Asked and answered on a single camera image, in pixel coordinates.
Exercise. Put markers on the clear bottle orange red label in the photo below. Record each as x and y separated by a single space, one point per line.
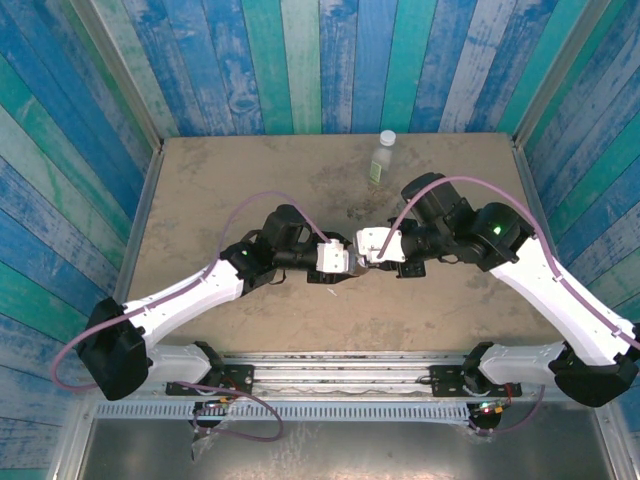
362 268

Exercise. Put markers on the clear bottle green label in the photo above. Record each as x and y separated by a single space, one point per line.
381 162

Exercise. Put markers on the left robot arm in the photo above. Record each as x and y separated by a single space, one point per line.
185 300

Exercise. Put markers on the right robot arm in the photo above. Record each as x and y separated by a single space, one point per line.
550 285

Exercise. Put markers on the right circuit board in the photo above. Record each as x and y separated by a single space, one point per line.
490 407

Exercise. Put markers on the circuit board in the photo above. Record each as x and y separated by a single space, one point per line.
490 407
217 402

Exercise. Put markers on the left circuit board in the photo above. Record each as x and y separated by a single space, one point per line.
217 402

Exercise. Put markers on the steel sheet panel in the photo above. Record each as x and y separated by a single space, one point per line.
350 450

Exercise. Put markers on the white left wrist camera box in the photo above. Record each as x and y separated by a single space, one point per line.
333 256

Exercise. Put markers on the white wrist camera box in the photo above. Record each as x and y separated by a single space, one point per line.
380 242
333 256

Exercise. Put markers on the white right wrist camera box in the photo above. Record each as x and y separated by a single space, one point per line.
380 242

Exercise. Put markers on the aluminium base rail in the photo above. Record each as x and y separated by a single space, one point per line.
340 372

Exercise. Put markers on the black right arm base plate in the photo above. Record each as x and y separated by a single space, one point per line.
445 382

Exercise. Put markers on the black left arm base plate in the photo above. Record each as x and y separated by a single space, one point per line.
240 382

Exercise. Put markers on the aluminium frame post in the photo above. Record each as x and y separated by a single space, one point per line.
562 75
117 75

